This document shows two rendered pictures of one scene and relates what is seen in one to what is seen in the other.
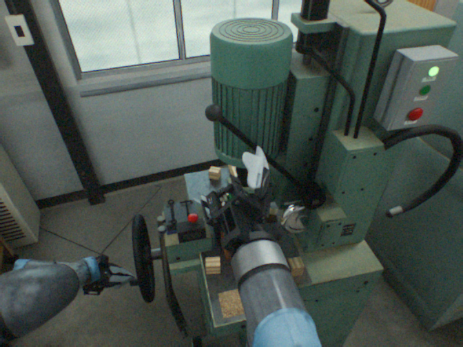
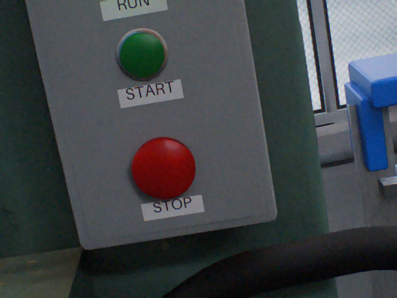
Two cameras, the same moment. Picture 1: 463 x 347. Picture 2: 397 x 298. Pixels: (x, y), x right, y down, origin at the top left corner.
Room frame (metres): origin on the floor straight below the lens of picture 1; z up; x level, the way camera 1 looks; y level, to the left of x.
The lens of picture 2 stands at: (0.26, -0.52, 1.49)
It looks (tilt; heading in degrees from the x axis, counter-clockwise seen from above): 17 degrees down; 17
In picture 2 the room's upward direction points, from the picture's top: 10 degrees counter-clockwise
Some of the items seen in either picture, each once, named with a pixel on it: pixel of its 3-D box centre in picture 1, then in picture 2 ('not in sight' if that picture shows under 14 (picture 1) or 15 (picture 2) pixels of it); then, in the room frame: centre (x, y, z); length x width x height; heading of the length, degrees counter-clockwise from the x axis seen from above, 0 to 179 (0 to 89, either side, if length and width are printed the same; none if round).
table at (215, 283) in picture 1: (213, 237); not in sight; (0.67, 0.06, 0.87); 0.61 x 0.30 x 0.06; 14
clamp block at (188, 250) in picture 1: (187, 233); not in sight; (0.65, 0.14, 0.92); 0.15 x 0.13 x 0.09; 14
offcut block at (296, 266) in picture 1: (295, 266); not in sight; (0.59, -0.20, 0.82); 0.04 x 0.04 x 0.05; 13
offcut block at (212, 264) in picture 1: (213, 265); not in sight; (0.53, 0.05, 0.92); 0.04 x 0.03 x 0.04; 94
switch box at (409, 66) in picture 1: (412, 89); (152, 69); (0.66, -0.38, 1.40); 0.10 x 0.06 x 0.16; 104
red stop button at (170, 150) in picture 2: (415, 114); (164, 168); (0.62, -0.39, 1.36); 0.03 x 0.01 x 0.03; 104
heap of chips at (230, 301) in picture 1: (239, 299); not in sight; (0.44, -0.02, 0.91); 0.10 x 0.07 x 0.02; 104
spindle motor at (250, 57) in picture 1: (249, 97); not in sight; (0.72, -0.04, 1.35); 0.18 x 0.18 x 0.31
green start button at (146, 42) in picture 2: (425, 90); (142, 54); (0.62, -0.39, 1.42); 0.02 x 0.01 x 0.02; 104
